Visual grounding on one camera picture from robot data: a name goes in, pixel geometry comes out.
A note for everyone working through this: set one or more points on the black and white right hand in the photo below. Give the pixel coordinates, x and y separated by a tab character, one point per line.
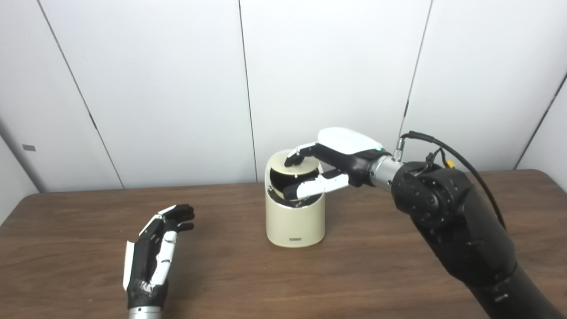
345	144

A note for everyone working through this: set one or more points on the black and white left hand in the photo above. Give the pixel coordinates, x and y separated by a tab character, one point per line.
144	266

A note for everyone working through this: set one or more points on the cream round bin lid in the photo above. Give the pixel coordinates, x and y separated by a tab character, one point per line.
305	167

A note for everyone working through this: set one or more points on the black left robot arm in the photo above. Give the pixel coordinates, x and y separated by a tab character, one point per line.
146	313

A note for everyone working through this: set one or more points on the cream-colored bin body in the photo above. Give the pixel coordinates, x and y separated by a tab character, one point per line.
294	223

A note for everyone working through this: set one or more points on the small grey wall tag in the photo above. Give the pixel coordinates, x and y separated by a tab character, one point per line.
29	147

